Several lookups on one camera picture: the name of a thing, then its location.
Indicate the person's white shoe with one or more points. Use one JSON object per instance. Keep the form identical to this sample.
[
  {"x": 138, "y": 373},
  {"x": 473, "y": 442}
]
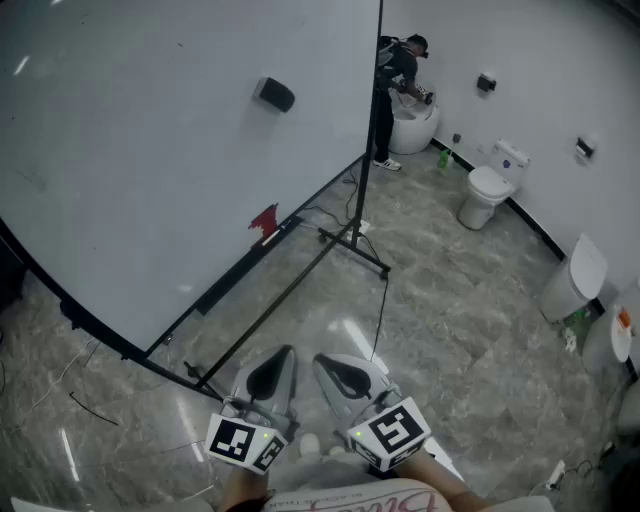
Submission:
[{"x": 309, "y": 444}]

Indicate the white floor power strip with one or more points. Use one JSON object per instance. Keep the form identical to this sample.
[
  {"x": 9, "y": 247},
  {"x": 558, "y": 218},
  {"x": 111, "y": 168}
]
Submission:
[
  {"x": 556, "y": 474},
  {"x": 361, "y": 228}
]

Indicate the white toilet with orange label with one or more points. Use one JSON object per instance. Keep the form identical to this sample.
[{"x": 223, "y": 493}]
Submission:
[{"x": 607, "y": 340}]

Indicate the black toilet brush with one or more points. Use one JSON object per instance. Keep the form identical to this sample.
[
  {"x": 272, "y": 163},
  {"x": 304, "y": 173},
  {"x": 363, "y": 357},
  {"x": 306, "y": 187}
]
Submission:
[{"x": 456, "y": 137}]

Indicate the large white whiteboard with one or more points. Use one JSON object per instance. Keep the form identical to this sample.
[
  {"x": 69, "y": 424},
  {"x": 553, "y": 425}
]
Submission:
[{"x": 150, "y": 150}]

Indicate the green cleaner bottle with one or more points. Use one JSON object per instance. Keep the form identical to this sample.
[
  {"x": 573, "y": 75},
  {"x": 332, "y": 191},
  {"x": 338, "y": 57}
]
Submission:
[{"x": 445, "y": 160}]

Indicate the black wall paper holder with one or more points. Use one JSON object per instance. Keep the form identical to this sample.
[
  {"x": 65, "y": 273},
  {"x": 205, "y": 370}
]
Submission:
[
  {"x": 485, "y": 83},
  {"x": 584, "y": 147}
]

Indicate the person's white printed shirt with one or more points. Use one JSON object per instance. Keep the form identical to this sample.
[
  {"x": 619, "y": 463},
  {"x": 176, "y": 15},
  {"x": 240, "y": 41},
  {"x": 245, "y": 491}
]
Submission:
[{"x": 360, "y": 500}]

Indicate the black pen tray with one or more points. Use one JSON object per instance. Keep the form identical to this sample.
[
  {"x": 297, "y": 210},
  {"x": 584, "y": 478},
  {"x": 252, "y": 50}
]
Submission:
[{"x": 235, "y": 272}]

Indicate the round white toilet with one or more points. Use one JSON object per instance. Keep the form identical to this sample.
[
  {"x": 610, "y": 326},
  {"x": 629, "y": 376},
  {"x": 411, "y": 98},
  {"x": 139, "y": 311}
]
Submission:
[{"x": 417, "y": 132}]

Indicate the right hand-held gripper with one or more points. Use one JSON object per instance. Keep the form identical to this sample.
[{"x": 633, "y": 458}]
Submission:
[{"x": 395, "y": 430}]

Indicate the black whiteboard stand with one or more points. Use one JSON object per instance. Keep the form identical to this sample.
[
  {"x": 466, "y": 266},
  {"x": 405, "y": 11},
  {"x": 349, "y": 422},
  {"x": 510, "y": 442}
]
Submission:
[{"x": 367, "y": 150}]

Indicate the person's right forearm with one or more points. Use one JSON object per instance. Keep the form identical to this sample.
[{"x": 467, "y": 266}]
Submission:
[{"x": 440, "y": 475}]

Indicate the white toilet with tank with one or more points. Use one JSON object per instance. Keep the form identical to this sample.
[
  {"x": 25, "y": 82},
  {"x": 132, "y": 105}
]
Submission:
[{"x": 487, "y": 187}]

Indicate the red magnetic patch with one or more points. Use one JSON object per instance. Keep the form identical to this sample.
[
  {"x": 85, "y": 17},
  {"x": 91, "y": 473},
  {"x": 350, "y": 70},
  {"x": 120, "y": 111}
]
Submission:
[{"x": 264, "y": 222}]

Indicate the white toilet with raised lid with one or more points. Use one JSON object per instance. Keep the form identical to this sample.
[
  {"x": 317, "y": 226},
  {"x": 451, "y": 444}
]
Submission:
[{"x": 575, "y": 280}]

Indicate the black whiteboard eraser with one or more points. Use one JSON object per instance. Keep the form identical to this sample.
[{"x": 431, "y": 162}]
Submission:
[{"x": 273, "y": 95}]

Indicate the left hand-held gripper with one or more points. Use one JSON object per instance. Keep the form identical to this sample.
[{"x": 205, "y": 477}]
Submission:
[{"x": 235, "y": 440}]

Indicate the person's left forearm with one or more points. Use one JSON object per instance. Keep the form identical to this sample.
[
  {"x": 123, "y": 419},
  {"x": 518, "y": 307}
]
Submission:
[{"x": 242, "y": 487}]

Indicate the white marker pen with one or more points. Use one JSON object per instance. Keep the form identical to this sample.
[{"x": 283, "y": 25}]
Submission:
[{"x": 270, "y": 238}]

